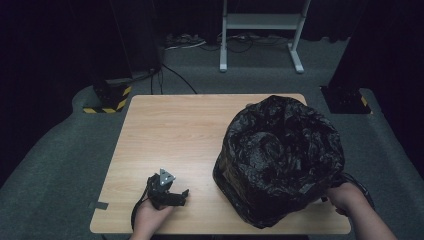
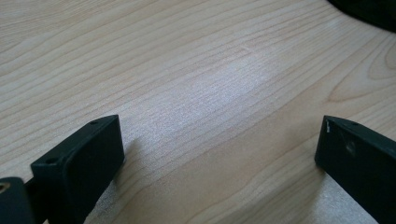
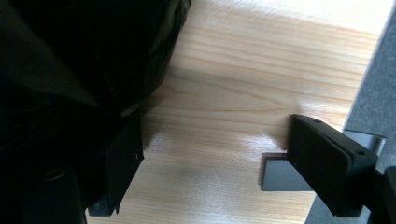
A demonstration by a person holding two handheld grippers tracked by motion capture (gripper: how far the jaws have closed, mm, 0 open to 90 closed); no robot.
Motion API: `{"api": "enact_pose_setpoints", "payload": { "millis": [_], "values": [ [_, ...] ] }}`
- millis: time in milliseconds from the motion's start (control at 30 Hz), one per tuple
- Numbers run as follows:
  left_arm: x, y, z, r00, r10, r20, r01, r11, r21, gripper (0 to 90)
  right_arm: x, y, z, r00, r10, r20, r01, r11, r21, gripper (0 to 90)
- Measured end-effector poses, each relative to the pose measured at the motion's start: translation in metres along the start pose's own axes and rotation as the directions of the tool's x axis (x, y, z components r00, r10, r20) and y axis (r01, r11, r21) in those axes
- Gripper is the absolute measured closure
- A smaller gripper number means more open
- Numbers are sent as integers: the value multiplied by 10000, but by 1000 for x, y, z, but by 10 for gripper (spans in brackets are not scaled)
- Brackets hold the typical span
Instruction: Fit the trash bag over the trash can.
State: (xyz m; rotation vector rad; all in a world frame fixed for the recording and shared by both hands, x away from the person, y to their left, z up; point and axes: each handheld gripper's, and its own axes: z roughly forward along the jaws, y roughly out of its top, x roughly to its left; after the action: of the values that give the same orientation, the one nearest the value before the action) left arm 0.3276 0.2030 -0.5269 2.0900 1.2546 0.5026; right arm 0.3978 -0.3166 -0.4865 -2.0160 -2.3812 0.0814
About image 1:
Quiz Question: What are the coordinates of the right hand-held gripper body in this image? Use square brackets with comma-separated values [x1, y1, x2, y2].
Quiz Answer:
[329, 173, 349, 188]

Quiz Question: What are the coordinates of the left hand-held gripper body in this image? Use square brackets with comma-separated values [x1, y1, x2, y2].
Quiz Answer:
[145, 167, 186, 211]

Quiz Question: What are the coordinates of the black plastic garbage bag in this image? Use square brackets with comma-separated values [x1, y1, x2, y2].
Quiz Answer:
[212, 94, 346, 230]

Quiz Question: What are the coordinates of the person's right hand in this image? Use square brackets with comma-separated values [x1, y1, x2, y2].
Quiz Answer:
[324, 182, 368, 217]

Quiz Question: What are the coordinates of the person's left hand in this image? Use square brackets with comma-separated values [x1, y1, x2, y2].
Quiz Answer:
[131, 199, 175, 238]

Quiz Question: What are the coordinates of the grey tape strip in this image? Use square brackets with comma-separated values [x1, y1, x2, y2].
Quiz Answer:
[87, 200, 110, 211]

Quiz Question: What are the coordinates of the black striped stand base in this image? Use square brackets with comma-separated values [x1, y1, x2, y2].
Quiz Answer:
[82, 78, 133, 115]

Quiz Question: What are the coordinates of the white metal stand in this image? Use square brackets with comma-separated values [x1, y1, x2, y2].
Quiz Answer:
[218, 0, 313, 75]

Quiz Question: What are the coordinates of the right hand-held gripper cable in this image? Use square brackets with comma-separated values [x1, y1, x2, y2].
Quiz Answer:
[343, 172, 376, 212]

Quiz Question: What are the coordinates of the hand-held gripper cable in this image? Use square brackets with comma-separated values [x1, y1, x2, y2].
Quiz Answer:
[130, 188, 150, 229]
[343, 172, 376, 212]

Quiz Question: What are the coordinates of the left hand-held gripper cable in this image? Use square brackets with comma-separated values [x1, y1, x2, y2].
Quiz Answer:
[130, 188, 150, 229]

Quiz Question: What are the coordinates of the black floor cable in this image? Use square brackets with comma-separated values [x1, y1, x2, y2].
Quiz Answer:
[149, 63, 198, 96]

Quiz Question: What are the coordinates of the bundle of floor cables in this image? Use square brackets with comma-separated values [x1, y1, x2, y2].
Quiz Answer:
[164, 32, 292, 54]

